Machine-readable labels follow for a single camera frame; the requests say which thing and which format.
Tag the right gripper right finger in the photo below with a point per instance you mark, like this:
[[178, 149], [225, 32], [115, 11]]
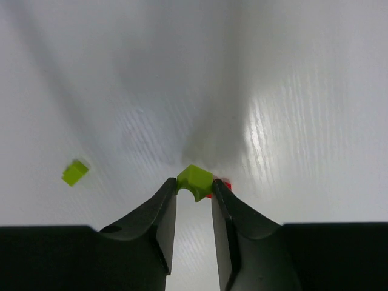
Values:
[[250, 249]]

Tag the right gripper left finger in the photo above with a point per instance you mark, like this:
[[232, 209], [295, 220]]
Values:
[[135, 252]]

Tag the small lime leaf lego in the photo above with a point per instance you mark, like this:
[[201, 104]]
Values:
[[196, 180]]

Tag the tiny red lego stud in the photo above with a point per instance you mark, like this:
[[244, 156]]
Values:
[[226, 183]]

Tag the small lime lego piece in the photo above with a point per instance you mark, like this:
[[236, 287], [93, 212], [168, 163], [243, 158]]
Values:
[[74, 172]]

